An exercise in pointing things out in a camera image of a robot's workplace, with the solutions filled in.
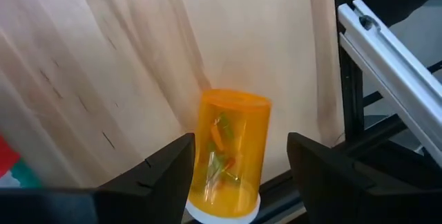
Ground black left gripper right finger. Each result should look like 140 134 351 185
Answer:
286 131 442 224

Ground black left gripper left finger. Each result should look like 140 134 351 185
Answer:
0 133 196 224

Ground orange pill bottle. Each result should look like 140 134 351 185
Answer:
185 88 273 224

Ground teal first aid kit box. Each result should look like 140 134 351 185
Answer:
0 134 43 189

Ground silver aluminium extrusion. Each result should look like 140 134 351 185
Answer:
337 0 442 168

